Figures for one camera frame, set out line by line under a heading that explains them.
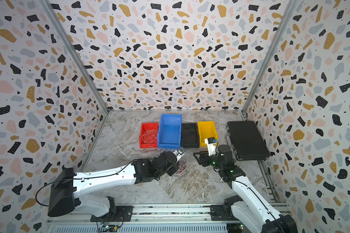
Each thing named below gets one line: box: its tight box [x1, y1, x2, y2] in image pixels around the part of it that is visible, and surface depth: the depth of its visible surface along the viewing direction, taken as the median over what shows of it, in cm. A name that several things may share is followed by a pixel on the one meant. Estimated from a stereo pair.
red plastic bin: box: [139, 122, 159, 149], surface depth 105 cm
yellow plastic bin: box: [197, 120, 218, 147], surface depth 108 cm
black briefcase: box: [225, 120, 271, 161], surface depth 104 cm
